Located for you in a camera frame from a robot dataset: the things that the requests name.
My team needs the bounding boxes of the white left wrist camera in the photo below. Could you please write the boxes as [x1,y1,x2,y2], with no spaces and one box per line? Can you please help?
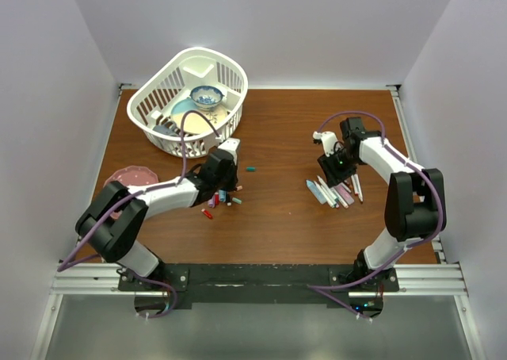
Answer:
[218,138,241,163]

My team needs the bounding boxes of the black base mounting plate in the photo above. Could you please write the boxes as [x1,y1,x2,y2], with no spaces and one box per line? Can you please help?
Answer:
[118,262,398,312]

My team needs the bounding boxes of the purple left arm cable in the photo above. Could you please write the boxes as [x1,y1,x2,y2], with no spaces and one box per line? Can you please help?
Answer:
[55,110,225,274]

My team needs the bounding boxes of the light blue marker cap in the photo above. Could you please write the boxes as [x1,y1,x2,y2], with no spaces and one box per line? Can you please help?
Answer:
[219,190,227,202]

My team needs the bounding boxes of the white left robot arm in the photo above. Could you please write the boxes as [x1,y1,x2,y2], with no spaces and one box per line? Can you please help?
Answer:
[75,148,238,290]

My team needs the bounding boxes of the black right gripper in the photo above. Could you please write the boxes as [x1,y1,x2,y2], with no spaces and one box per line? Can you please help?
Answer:
[318,147,360,189]

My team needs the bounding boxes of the pink dotted plate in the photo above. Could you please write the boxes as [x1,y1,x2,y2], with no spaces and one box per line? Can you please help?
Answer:
[103,165,160,220]

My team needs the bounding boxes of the white plastic basket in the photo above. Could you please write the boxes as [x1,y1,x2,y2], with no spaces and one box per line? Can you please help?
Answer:
[127,47,248,158]

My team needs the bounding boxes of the teal capped white marker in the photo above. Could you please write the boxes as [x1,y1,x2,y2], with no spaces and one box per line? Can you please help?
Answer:
[321,182,341,208]

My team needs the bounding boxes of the light blue capped marker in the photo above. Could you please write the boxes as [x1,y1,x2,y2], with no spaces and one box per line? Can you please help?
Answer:
[306,179,327,205]

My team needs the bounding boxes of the aluminium frame rail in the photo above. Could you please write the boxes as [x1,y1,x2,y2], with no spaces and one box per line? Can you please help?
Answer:
[32,89,484,359]

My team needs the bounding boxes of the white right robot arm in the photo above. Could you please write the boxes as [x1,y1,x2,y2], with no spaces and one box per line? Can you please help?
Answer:
[313,111,447,291]

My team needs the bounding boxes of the red cap white marker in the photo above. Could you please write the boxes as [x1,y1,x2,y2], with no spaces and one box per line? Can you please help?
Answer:
[351,174,364,203]

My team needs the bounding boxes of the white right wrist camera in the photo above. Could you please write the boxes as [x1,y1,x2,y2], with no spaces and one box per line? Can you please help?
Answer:
[312,131,342,157]

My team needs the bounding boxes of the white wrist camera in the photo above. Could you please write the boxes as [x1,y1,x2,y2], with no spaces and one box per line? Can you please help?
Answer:
[218,138,241,163]
[312,131,342,157]

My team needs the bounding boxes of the blue patterned bowl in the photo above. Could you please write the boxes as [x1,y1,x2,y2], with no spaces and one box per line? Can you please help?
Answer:
[189,86,224,110]

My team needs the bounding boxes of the cream and blue plate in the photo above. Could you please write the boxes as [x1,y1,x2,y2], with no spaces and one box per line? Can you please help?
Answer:
[170,98,228,135]

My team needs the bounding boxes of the purple highlighter marker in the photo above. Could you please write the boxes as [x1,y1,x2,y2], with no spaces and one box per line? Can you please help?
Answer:
[337,184,354,205]

